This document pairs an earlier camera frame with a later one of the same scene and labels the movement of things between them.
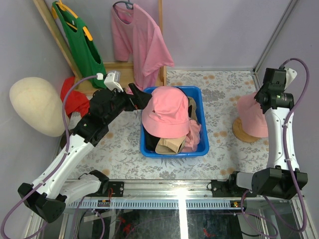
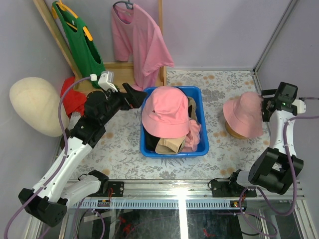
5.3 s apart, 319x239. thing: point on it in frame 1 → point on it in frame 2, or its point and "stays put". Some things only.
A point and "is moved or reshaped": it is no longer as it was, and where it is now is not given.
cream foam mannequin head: (39, 104) stays put
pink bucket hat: (253, 117) is moved or reshaped
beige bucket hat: (171, 146) stays put
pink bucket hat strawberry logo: (166, 114) stays put
